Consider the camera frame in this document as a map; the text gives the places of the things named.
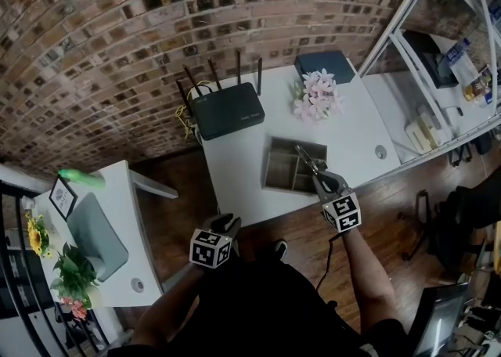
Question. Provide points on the dark green box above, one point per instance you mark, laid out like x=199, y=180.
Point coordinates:
x=332, y=63

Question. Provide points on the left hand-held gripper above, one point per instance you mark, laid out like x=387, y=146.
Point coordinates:
x=209, y=249

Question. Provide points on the clear bottle blue label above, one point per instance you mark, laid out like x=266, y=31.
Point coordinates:
x=458, y=52

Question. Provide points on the black monitor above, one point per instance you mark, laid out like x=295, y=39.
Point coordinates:
x=440, y=320

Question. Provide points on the person's black shoe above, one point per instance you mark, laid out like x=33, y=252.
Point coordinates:
x=281, y=249

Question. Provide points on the white desk tabletop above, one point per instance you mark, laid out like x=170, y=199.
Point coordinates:
x=352, y=132

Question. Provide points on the person's right forearm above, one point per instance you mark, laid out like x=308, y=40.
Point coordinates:
x=368, y=277

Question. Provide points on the black flat box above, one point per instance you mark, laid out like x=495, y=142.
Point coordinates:
x=428, y=56

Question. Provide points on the black router with antennas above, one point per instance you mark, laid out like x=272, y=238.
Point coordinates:
x=229, y=112

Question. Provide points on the black framed picture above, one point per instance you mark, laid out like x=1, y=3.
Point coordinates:
x=63, y=198

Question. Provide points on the pink flower bouquet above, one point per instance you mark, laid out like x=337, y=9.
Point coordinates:
x=319, y=99

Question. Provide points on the green spray bottle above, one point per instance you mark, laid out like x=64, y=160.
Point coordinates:
x=82, y=178

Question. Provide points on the grey mat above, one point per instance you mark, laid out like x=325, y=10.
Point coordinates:
x=98, y=238

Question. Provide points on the orange pink flowers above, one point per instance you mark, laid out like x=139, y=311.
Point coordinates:
x=76, y=308

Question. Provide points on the person's black clothed torso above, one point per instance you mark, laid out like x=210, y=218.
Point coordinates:
x=258, y=308

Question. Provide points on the beige box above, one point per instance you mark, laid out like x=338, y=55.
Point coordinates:
x=422, y=132

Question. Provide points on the amber bottle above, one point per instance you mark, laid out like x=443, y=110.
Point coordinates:
x=475, y=88

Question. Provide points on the white metal shelf rack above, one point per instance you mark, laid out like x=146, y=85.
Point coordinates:
x=426, y=73

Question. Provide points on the white desk with plants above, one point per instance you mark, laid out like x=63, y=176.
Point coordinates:
x=125, y=222

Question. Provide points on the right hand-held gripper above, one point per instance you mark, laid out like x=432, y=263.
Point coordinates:
x=342, y=212

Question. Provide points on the yellow sunflower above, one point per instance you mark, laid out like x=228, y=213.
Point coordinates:
x=36, y=240

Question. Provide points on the wooden compartment tray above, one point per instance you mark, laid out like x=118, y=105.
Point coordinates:
x=282, y=167

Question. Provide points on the white vase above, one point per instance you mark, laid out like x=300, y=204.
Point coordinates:
x=96, y=296

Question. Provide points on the black office chair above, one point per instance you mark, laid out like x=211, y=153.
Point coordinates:
x=469, y=150
x=454, y=222

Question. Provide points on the person's left forearm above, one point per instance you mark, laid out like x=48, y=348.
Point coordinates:
x=168, y=304

